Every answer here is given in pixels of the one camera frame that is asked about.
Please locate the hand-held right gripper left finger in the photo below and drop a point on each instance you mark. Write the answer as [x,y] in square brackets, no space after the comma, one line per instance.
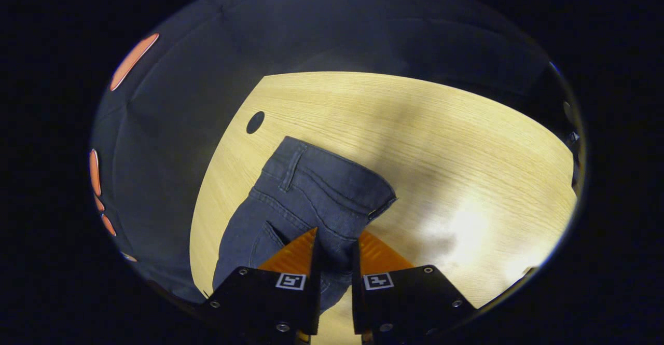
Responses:
[314,303]

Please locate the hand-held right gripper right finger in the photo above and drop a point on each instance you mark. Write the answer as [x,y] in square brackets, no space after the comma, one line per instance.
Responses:
[358,303]

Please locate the dark grey jeans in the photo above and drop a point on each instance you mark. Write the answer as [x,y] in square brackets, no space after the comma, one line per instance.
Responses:
[301,199]

